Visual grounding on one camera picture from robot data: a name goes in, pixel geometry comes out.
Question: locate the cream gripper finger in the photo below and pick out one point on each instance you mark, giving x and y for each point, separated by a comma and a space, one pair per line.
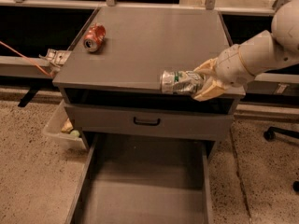
207, 67
212, 88

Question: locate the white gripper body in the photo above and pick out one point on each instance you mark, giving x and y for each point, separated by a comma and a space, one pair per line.
229, 66

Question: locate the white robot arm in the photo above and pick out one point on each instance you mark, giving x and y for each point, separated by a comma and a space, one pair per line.
275, 49

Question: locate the grey drawer cabinet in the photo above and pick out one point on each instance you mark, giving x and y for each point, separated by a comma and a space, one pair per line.
140, 44

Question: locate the crushed red soda can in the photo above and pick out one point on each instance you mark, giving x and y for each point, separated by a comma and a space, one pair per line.
94, 38

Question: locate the grey top drawer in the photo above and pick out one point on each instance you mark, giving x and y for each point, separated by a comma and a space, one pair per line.
185, 125

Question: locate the open grey lower drawer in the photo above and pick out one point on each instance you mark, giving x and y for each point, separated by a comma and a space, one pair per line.
143, 180

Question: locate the green ball in bin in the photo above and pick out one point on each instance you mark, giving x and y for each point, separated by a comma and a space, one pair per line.
75, 133

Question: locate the tan item in bin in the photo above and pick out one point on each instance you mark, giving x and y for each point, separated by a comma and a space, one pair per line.
67, 127

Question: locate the black drawer handle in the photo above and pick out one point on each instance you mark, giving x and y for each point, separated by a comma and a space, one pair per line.
146, 122

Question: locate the metal bracket clamp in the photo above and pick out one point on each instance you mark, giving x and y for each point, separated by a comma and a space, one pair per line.
56, 58

